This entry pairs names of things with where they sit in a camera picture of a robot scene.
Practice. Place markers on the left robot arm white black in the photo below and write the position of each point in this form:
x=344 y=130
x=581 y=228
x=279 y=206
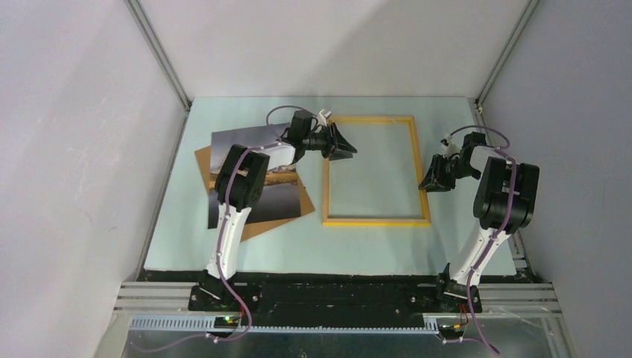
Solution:
x=240 y=182

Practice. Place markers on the grey slotted cable duct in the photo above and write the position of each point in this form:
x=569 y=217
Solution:
x=204 y=324

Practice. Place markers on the brown cardboard backing board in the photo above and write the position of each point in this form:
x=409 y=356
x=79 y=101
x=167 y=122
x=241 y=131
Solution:
x=284 y=198

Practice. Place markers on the left aluminium corner post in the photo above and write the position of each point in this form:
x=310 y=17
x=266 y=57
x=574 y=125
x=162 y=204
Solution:
x=147 y=30

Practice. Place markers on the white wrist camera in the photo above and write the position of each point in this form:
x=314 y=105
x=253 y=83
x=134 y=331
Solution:
x=449 y=148
x=323 y=117

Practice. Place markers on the right controller board with wires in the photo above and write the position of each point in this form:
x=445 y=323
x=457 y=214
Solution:
x=460 y=327

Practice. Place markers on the landscape photo print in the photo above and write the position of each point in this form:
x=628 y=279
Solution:
x=222 y=141

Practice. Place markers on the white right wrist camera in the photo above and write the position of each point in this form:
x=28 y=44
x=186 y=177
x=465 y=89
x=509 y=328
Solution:
x=449 y=148

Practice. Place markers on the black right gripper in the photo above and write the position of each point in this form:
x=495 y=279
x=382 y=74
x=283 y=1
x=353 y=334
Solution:
x=434 y=180

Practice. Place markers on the aluminium front rail frame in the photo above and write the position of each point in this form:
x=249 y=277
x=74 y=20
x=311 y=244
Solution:
x=499 y=300

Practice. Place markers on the controller board with wires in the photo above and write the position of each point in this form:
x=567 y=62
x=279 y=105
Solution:
x=460 y=327
x=231 y=313

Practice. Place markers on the aluminium corner post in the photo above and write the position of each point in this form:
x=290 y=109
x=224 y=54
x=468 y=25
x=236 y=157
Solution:
x=511 y=42
x=147 y=30

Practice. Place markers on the left controller board with wires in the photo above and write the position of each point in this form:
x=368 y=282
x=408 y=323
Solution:
x=231 y=313

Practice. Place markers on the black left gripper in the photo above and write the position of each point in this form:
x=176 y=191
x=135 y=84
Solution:
x=339 y=142

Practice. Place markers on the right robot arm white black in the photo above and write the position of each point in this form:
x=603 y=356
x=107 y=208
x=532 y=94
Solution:
x=504 y=203

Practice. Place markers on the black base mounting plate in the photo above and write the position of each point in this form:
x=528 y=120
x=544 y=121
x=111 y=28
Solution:
x=333 y=300

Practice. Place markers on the yellow wooden picture frame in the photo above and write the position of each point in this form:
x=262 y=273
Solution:
x=379 y=185

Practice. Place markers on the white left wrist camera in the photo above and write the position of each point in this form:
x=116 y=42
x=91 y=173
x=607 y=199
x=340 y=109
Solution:
x=323 y=117

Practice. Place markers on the right aluminium corner post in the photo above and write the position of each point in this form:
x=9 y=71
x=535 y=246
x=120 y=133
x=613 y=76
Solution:
x=511 y=42

